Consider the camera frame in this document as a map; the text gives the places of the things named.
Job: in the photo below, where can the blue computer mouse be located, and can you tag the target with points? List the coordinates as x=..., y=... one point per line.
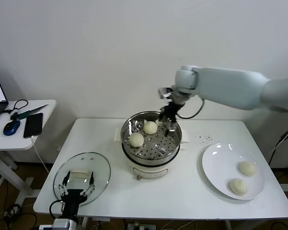
x=11, y=127

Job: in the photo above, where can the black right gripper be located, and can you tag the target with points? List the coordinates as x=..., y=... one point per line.
x=169, y=111

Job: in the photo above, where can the black smartphone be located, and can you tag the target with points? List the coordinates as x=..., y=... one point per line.
x=33, y=125

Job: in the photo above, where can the perforated steel steamer basket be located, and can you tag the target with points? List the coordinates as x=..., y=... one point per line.
x=156, y=148

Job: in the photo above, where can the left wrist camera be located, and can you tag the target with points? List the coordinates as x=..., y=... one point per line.
x=46, y=227

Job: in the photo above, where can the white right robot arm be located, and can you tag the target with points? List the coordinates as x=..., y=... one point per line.
x=230, y=83

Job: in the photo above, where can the round glass pot lid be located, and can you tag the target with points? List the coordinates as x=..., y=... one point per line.
x=99, y=164

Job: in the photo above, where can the floor power strip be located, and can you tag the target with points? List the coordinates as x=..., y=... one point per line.
x=141, y=227

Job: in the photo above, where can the white electric pot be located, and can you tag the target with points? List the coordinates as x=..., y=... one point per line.
x=148, y=171

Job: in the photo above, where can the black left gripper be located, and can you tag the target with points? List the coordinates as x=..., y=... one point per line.
x=74, y=197

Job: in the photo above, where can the large white plate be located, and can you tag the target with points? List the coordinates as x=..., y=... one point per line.
x=216, y=163

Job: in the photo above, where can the white side table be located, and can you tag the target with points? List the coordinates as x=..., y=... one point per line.
x=4, y=143

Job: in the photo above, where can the dark green flat tool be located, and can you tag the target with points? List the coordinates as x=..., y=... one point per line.
x=26, y=114

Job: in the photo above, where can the white steamed baozi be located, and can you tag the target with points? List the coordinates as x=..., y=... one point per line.
x=136, y=140
x=247, y=169
x=238, y=186
x=150, y=127

